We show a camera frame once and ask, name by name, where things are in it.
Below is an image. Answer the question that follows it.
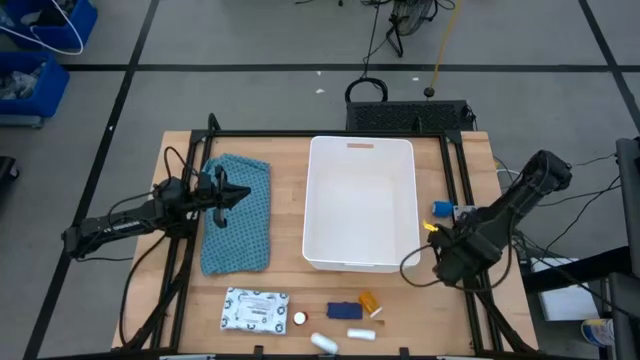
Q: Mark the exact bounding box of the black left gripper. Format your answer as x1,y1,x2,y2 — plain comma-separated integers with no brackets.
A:
196,165,252,230

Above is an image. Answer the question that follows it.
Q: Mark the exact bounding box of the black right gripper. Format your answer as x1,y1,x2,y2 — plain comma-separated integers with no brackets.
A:
428,219,502,287

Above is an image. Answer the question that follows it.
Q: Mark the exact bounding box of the orange pill bottle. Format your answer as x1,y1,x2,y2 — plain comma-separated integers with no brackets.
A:
357,290,384,320

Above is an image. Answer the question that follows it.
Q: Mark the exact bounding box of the white perforated plastic basket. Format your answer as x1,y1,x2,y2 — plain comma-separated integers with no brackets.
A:
301,135,422,274

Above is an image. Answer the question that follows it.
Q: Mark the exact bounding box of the white printed gauze package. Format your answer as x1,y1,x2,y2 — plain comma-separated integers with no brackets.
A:
219,286,291,336

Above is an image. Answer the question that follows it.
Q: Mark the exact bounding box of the white gauze roll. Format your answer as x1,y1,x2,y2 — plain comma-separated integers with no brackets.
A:
346,327,377,342
309,331,340,356

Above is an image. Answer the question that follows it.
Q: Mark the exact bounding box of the navy blue bandage pad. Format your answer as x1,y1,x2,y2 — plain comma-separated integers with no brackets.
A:
326,301,364,321

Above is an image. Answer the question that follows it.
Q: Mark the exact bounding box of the blue storage bin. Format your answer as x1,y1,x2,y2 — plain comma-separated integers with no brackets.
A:
0,51,71,120
4,0,100,51

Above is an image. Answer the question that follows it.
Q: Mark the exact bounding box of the teal patterned cloth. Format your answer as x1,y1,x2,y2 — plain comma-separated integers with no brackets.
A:
199,152,273,278

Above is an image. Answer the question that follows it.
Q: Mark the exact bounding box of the white box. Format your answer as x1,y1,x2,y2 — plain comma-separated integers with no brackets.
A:
529,257,601,322

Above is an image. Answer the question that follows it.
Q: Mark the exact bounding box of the black metal stand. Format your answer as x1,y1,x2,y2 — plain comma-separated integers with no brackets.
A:
519,245,632,295

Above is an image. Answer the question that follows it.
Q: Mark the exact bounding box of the yellow blue labelled can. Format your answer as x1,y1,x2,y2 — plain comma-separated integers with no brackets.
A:
580,317,615,347

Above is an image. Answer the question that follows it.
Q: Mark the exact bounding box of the black computer tower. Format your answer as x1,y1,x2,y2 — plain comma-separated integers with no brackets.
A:
344,99,476,133

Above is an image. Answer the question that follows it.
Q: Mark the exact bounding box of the grey metal column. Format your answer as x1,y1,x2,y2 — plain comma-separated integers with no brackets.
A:
607,137,640,360

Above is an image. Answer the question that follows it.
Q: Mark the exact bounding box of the black fan stand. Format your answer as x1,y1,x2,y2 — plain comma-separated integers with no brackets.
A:
384,0,441,59

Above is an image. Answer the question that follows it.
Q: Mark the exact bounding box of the black aluminium table frame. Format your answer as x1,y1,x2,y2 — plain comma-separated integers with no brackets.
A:
119,112,539,356

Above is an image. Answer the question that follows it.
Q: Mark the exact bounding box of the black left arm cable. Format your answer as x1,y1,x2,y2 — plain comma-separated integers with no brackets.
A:
118,232,169,347

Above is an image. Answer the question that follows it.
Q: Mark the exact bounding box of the coiled black cable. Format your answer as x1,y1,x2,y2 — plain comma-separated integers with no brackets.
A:
343,76,390,105

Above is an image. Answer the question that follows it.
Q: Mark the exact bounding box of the yellow cable with black foot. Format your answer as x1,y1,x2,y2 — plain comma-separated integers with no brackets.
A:
423,0,464,99

